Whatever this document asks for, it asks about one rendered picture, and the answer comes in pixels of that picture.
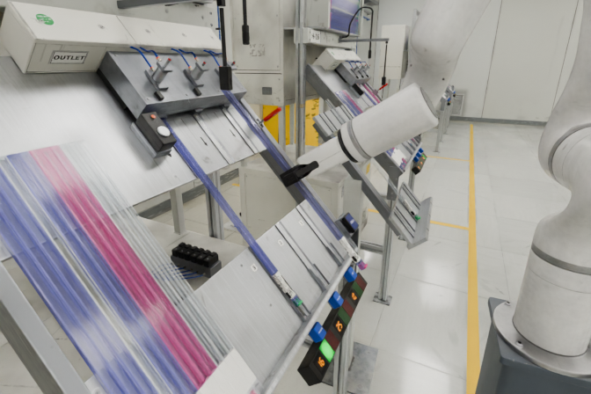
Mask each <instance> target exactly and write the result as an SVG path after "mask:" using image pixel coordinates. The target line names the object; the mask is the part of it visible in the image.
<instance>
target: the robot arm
mask: <svg viewBox="0 0 591 394"><path fill-rule="evenodd" d="M490 2H491V0H426V2H425V4H424V6H423V8H422V10H421V12H420V14H419V16H418V18H417V20H416V22H415V25H414V27H413V29H412V34H411V38H410V60H409V64H408V68H407V71H406V74H405V79H404V81H403V83H402V85H401V87H400V90H399V92H397V93H396V94H394V95H392V96H391V97H389V98H387V99H386V100H384V101H382V102H381V103H379V104H377V105H375V106H373V107H371V108H370V109H368V110H367V111H365V112H364V113H361V114H360V115H358V116H356V117H354V118H353V119H351V120H350V121H348V122H346V123H344V124H343V125H342V126H341V128H340V129H339V130H338V136H336V137H334V138H332V139H331V140H329V141H328V142H325V143H324V144H322V145H320V146H318V147H317V148H315V149H313V150H311V151H309V152H308V153H306V154H304V155H302V156H301V157H299V158H297V162H298V164H299V165H296V166H294V167H292V168H291V169H289V170H287V171H285V172H283V173H282V174H280V177H281V180H282V182H283V183H284V185H285V187H288V186H291V185H293V184H295V183H296V182H298V181H300V180H301V179H303V178H304V177H306V176H307V177H306V178H307V179H311V178H313V177H316V176H317V175H319V174H321V173H324V172H326V171H329V170H330V169H332V168H334V167H336V166H338V165H340V164H343V163H345V162H346V161H348V160H351V161H352V162H354V163H358V162H360V163H363V162H365V161H367V160H369V159H370V158H372V157H375V156H377V155H379V154H381V153H383V152H385V151H386V150H389V149H391V148H393V147H395V146H397V145H399V144H400V143H402V142H406V141H408V140H410V139H412V138H413V137H415V136H417V135H420V134H422V133H424V132H426V131H428V130H429V129H431V128H434V127H436V126H437V125H438V116H437V113H436V111H435V108H436V106H437V105H438V103H439V101H440V100H441V97H442V95H443V93H444V92H445V91H446V89H447V87H448V85H449V82H450V79H451V77H452V76H453V73H454V71H455V68H456V65H457V61H458V58H459V56H460V54H461V52H462V50H463V47H464V45H465V43H466V42H467V40H468V39H469V38H470V36H471V34H472V32H473V30H474V29H475V27H476V25H477V24H478V21H479V20H480V19H481V17H482V16H483V14H484V12H485V10H486V8H487V6H488V5H489V3H490ZM538 160H539V163H540V165H541V167H542V169H543V170H544V172H545V173H546V174H547V175H548V176H549V177H550V178H552V179H553V180H555V181H556V182H558V183H559V184H560V185H561V186H563V187H565V188H567V189H568V190H570V191H571V199H570V201H569V204H568V205H567V207H566V208H565V210H564V211H563V212H557V213H554V214H550V215H547V216H546V217H544V218H543V219H542V220H541V221H540V222H539V223H538V225H537V226H536V230H535V233H534V236H533V240H532V244H531V247H530V251H529V257H528V261H527V265H526V268H525V272H524V275H523V279H522V285H521V289H520V293H519V296H518V300H516V301H508V302H504V303H501V304H500V305H498V306H497V307H496V309H495V310H494V313H493V317H492V321H493V325H494V328H495V330H496V331H497V333H498V334H499V335H500V337H501V338H502V339H503V340H504V341H505V342H506V343H507V344H508V345H509V346H510V347H511V348H512V349H513V350H515V351H516V353H518V354H519V355H521V356H522V357H524V358H525V359H527V360H529V361H531V362H533V363H535V364H536V365H538V366H540V367H542V368H546V369H548V370H549V371H552V372H555V373H558V374H560V375H564V376H571V377H578V378H591V0H583V14H582V20H581V26H580V37H579V42H578V47H577V53H576V56H575V60H574V64H573V69H572V71H571V74H570V76H569V78H568V81H567V83H566V85H565V89H564V90H563V92H562V94H561V96H560V98H559V100H558V103H557V104H556V105H555V107H554V109H553V111H552V113H551V116H550V118H549V119H548V121H547V123H546V125H545V128H544V131H543V133H542V136H541V139H540V142H539V145H538Z"/></svg>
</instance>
